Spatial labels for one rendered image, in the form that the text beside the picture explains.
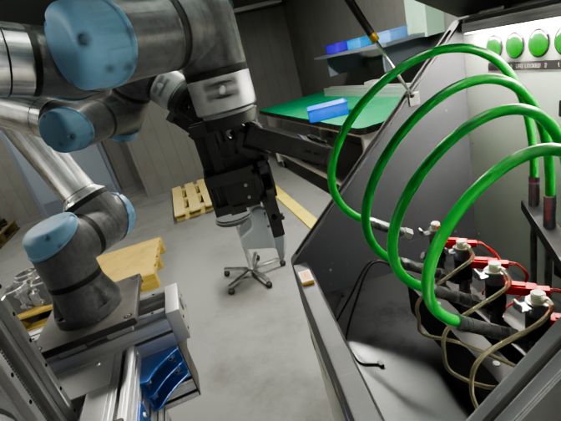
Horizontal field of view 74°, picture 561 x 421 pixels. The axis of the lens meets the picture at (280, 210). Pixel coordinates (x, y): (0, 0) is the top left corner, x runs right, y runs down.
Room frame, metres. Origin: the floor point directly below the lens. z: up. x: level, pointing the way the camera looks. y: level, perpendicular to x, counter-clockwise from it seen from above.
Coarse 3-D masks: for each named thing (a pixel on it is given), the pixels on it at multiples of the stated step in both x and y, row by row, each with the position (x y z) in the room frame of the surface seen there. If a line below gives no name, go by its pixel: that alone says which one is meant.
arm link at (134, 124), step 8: (112, 96) 0.80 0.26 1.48; (120, 96) 0.79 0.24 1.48; (112, 104) 0.76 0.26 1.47; (120, 104) 0.78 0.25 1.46; (128, 104) 0.79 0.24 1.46; (136, 104) 0.79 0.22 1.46; (144, 104) 0.81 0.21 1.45; (120, 112) 0.77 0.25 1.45; (128, 112) 0.79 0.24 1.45; (136, 112) 0.80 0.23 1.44; (144, 112) 0.82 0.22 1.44; (120, 120) 0.76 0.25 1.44; (128, 120) 0.78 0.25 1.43; (136, 120) 0.81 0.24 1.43; (120, 128) 0.77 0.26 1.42; (128, 128) 0.79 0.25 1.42; (136, 128) 0.82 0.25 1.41; (120, 136) 0.81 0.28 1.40; (128, 136) 0.82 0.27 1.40; (136, 136) 0.84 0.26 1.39
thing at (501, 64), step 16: (432, 48) 0.61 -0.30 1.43; (448, 48) 0.61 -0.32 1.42; (464, 48) 0.61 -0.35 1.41; (480, 48) 0.61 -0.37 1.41; (400, 64) 0.61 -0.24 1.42; (496, 64) 0.62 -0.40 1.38; (384, 80) 0.60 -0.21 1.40; (368, 96) 0.60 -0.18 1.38; (352, 112) 0.60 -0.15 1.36; (528, 128) 0.62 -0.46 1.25; (336, 144) 0.60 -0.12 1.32; (528, 144) 0.62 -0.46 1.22; (336, 160) 0.60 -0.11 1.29; (528, 176) 0.63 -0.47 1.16; (336, 192) 0.60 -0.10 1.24
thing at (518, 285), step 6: (516, 282) 0.44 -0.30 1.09; (522, 282) 0.43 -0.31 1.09; (528, 282) 0.43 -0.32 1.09; (510, 288) 0.43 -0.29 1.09; (516, 288) 0.43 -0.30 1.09; (522, 288) 0.43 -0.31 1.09; (528, 288) 0.42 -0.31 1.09; (534, 288) 0.42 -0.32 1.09; (540, 288) 0.42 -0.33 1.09; (546, 288) 0.41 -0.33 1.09; (510, 294) 0.43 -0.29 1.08; (516, 294) 0.43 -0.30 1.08; (522, 294) 0.43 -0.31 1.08; (528, 294) 0.42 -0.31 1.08; (546, 294) 0.41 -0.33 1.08
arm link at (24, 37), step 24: (0, 24) 0.44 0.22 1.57; (24, 24) 0.46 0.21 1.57; (0, 48) 0.42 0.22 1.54; (24, 48) 0.43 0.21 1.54; (48, 48) 0.45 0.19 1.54; (0, 72) 0.42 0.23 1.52; (24, 72) 0.43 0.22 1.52; (48, 72) 0.44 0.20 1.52; (0, 96) 0.44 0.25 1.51; (24, 96) 0.45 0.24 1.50; (48, 96) 0.47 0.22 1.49; (72, 96) 0.48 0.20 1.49
